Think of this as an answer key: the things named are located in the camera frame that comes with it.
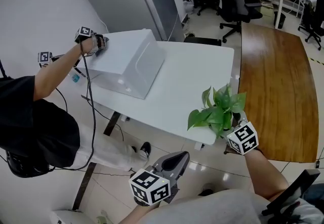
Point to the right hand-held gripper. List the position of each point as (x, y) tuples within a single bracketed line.
[(244, 138)]

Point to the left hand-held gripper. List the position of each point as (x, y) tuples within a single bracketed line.
[(149, 187)]

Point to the green plant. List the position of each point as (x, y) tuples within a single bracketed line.
[(220, 114)]

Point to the person's right forearm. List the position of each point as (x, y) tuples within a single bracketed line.
[(263, 175)]

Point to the person's left forearm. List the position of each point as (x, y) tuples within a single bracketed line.
[(140, 215)]

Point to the person's light grey shirt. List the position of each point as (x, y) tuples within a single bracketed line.
[(207, 207)]

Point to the brown wooden table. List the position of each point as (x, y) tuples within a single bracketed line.
[(278, 91)]

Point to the yellow black floor tape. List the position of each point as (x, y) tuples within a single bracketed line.
[(317, 60)]

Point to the black trash bin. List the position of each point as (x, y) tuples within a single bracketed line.
[(279, 19)]

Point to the white box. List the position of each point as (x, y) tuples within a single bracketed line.
[(126, 53)]

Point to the grey office chair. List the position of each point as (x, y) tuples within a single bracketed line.
[(243, 8)]

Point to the black mesh office chair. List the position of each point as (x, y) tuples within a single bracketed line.
[(315, 20)]

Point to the clear water bottle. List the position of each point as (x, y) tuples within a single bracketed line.
[(75, 78)]

